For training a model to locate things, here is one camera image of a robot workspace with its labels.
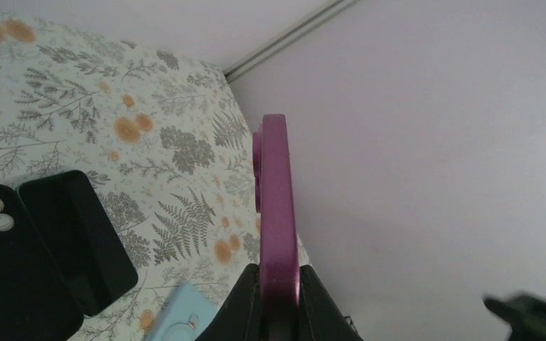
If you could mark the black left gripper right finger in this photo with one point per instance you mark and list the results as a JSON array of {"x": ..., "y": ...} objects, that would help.
[{"x": 319, "y": 316}]

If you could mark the light blue phone case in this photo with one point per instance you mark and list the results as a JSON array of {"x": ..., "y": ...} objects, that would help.
[{"x": 186, "y": 315}]

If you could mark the magenta smartphone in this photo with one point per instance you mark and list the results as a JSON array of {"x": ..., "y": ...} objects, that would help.
[{"x": 279, "y": 261}]

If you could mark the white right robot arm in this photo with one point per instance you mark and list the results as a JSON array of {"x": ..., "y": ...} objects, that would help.
[{"x": 525, "y": 314}]

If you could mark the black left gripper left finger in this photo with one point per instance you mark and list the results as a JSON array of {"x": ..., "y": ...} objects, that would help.
[{"x": 239, "y": 317}]

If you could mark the aluminium corner frame post right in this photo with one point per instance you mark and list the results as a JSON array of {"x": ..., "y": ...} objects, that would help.
[{"x": 285, "y": 38}]

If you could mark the dark teal smartphone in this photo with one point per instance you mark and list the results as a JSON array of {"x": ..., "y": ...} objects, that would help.
[{"x": 81, "y": 238}]

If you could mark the black phone case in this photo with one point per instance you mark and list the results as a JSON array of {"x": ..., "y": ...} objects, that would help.
[{"x": 34, "y": 301}]

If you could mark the floral patterned table mat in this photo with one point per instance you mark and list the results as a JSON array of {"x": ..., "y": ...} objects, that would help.
[{"x": 163, "y": 143}]

